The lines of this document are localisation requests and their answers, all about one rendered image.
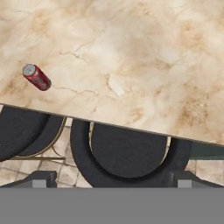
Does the red soda can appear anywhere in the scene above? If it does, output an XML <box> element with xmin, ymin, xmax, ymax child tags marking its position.
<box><xmin>22</xmin><ymin>63</ymin><xmax>53</xmax><ymax>92</ymax></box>

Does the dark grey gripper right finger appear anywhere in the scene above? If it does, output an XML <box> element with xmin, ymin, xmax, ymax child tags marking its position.
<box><xmin>170</xmin><ymin>171</ymin><xmax>224</xmax><ymax>189</ymax></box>

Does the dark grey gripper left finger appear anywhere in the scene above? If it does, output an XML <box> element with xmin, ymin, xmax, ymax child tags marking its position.
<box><xmin>0</xmin><ymin>171</ymin><xmax>58</xmax><ymax>189</ymax></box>

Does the black round stool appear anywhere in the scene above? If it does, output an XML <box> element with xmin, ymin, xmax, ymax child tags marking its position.
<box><xmin>0</xmin><ymin>105</ymin><xmax>68</xmax><ymax>163</ymax></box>
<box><xmin>69</xmin><ymin>118</ymin><xmax>193</xmax><ymax>189</ymax></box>

